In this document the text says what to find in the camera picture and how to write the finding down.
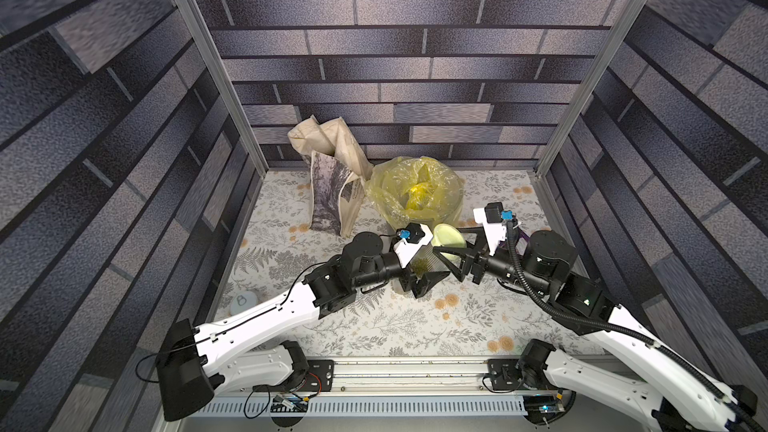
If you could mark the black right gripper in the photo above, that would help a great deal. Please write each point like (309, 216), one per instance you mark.
(475, 261)

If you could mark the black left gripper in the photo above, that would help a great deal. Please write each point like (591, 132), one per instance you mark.
(424, 284)

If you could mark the clear jar of mung beans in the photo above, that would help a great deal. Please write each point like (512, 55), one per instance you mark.
(425, 261)

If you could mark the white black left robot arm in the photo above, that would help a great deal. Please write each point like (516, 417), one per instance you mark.
(197, 362)

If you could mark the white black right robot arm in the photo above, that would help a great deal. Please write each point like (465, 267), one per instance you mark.
(668, 392)

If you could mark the small clear bean jar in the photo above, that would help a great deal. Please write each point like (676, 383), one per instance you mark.
(403, 285)

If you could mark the purple packet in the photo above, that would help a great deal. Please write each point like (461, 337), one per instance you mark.
(521, 232)

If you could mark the yellow plastic trash bag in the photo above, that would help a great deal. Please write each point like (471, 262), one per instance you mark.
(420, 190)

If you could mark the beige printed tote bag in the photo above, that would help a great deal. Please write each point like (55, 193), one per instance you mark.
(338, 172)

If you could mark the green circuit board right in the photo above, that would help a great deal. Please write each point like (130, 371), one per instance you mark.
(543, 406)

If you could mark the green circuit board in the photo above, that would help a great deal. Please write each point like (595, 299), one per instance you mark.
(543, 406)
(288, 405)

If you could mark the white round lid with symbol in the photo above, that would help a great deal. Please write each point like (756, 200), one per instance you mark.
(242, 301)

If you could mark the green circuit board left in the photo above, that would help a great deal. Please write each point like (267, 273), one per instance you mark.
(288, 405)

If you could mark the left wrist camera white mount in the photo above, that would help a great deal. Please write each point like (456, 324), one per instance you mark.
(410, 240)

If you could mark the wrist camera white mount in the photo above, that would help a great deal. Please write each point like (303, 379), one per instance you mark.
(495, 220)
(410, 240)

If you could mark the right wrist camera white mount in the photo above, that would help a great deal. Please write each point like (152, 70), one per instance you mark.
(495, 220)

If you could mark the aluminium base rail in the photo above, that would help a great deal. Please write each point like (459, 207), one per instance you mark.
(402, 387)

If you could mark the aluminium frame post right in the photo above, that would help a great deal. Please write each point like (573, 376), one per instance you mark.
(603, 59)

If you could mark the aluminium frame post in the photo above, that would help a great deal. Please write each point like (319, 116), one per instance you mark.
(603, 59)
(202, 37)

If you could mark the aluminium frame post left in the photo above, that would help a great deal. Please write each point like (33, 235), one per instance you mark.
(202, 37)

